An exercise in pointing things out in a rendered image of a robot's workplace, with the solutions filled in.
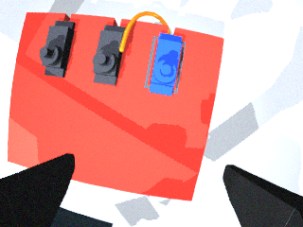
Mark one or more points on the blue micro servo with orange cable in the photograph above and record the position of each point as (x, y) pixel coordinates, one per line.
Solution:
(166, 57)

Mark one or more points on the red flat plate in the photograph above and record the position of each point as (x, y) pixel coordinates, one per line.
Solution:
(74, 91)

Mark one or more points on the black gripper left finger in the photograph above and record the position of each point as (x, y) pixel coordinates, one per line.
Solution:
(32, 197)

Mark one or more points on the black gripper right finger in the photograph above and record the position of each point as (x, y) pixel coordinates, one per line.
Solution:
(259, 203)

